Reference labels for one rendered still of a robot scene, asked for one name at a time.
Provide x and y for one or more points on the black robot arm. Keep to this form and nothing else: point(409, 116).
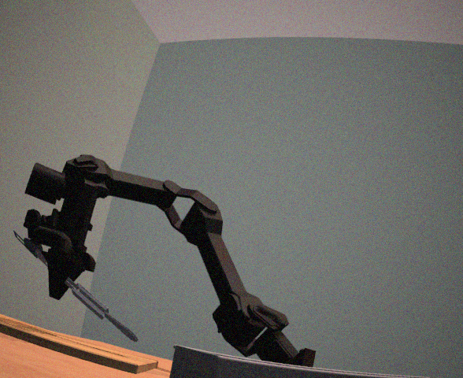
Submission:
point(241, 317)

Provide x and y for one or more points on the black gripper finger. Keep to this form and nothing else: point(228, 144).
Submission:
point(59, 268)
point(76, 271)

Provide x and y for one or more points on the grey metal roasting tin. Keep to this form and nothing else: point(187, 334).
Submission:
point(193, 363)

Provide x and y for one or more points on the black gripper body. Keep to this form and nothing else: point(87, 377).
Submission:
point(68, 238)

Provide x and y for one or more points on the light brown wooden board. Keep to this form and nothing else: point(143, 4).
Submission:
point(76, 347)

